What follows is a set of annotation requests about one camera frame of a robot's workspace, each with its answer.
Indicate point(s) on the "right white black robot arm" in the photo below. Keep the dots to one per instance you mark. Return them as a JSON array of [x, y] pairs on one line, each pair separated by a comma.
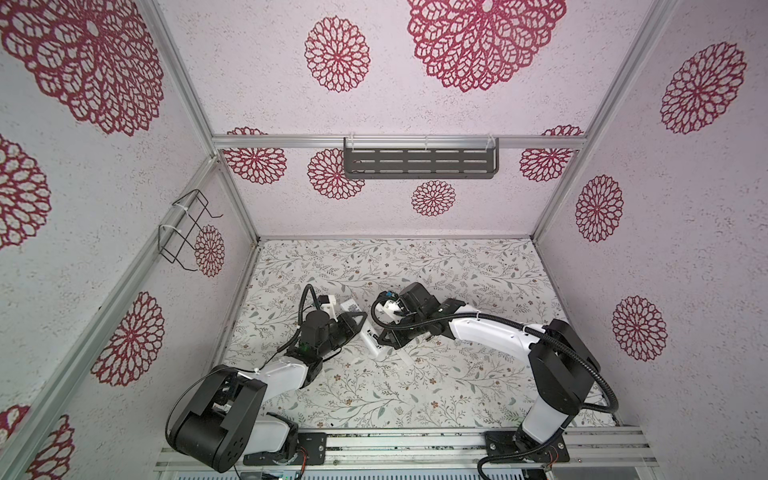
[[563, 369]]

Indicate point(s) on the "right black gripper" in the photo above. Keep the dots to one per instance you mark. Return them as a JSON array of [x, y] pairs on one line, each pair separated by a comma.
[[397, 340]]

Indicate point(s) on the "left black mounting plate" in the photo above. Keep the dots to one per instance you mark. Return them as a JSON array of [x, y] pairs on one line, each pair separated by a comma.
[[302, 449]]

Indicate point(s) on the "white remote control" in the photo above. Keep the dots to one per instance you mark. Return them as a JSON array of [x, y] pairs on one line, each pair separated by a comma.
[[367, 335]]

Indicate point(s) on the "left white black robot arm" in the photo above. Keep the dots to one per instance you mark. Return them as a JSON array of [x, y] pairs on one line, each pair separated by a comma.
[[222, 422]]

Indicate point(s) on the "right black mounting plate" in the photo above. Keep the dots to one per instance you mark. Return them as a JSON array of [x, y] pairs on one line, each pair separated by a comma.
[[507, 446]]

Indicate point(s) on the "grey slotted metal shelf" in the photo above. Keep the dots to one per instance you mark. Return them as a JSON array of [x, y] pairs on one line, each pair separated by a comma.
[[424, 163]]

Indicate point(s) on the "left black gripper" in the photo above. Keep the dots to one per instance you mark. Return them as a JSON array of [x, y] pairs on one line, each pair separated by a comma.
[[350, 326]]

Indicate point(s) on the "black mounting plate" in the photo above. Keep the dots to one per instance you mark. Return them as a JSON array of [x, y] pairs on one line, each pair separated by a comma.
[[507, 446], [302, 449]]

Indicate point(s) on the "black wire wall rack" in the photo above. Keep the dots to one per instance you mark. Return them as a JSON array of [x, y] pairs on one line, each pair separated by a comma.
[[193, 242]]

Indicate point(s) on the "white battery compartment cover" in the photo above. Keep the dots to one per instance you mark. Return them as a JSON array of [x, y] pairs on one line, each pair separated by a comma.
[[405, 358]]

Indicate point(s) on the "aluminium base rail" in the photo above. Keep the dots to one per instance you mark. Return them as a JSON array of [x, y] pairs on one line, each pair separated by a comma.
[[462, 448]]

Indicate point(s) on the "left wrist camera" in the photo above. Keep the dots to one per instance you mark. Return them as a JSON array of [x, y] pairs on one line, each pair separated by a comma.
[[329, 305]]

